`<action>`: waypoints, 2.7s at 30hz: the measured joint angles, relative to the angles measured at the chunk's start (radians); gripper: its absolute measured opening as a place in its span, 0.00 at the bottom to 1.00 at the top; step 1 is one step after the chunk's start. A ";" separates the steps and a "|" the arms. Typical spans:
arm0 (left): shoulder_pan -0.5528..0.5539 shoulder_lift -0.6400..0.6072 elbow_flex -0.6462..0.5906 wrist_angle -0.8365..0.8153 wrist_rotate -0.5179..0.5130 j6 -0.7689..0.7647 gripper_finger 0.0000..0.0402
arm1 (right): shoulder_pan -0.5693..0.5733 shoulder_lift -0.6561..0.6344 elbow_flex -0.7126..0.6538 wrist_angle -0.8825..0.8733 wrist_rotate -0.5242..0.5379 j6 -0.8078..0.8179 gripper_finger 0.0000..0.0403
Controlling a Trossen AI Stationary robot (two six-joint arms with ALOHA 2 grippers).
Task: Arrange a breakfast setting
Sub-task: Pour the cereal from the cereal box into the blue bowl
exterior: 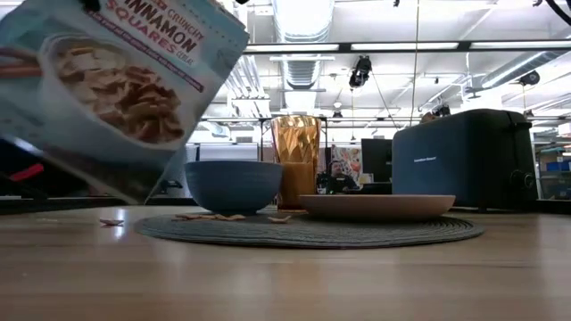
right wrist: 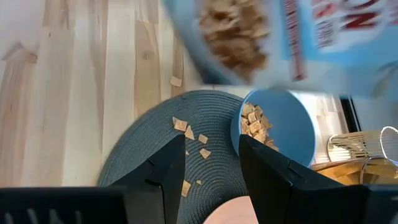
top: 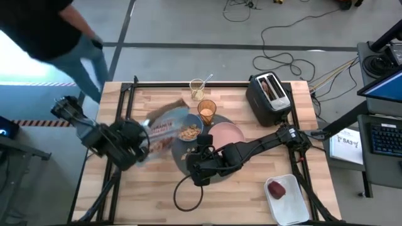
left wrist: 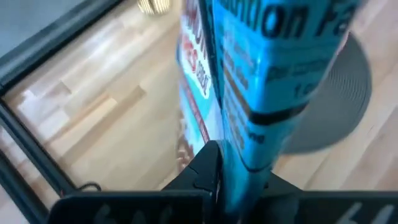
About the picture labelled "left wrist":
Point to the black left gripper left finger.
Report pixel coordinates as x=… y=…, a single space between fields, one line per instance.
x=140 y=208

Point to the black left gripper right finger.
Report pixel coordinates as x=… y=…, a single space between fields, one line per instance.
x=326 y=208

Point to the light blue cereal box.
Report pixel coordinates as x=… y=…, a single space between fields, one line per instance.
x=264 y=77

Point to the clear drinking glass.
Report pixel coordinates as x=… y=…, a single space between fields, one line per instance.
x=154 y=6

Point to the round grey woven placemat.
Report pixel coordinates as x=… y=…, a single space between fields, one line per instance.
x=342 y=102

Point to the black aluminium table frame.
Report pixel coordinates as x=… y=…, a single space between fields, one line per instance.
x=31 y=147

